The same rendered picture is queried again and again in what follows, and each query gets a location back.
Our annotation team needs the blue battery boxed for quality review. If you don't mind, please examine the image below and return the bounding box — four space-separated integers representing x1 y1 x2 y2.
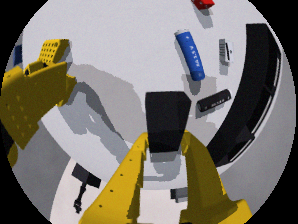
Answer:
174 29 205 81

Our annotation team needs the red die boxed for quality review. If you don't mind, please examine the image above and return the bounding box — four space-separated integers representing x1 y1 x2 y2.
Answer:
191 0 215 10

